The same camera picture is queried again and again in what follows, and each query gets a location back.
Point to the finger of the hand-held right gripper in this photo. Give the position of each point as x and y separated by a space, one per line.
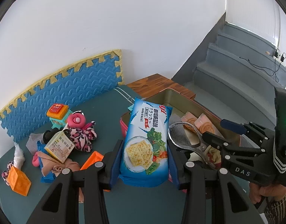
231 124
217 142

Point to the teal orange toy cube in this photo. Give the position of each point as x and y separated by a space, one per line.
57 110

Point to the pink orange snack packet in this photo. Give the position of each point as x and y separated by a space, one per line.
189 120
206 125

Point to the beige stockings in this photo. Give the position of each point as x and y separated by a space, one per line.
63 165

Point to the clear plastic bag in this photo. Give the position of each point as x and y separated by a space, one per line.
18 156

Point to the blue cracker packet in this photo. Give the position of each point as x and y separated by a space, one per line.
145 133

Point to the small pink toy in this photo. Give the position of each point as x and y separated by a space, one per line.
35 161

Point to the yellow green medicine box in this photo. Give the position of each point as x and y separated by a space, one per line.
60 148

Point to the blue yellow foam puzzle mat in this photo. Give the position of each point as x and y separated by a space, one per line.
63 91

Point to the large orange embossed cube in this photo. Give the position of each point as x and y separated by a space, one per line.
92 161

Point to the grey staircase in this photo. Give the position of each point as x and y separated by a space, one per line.
227 74

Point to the red cardboard box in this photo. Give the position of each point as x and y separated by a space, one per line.
171 98

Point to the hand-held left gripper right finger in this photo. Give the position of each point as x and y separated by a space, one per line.
174 168

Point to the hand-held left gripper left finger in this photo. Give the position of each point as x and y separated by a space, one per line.
115 165

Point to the pink round toy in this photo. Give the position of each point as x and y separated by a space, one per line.
75 120

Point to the blue textured pouch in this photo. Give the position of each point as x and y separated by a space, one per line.
46 178

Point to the pink leopard plush toy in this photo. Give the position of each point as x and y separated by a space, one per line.
83 137

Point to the person's right forearm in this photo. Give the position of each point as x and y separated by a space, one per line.
280 208

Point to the person's right hand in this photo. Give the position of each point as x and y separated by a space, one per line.
259 191

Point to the small orange embossed cube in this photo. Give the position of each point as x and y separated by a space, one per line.
18 180

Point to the wooden table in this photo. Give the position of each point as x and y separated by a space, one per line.
157 84

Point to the grey sock with black cuff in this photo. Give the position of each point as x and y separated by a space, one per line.
33 142

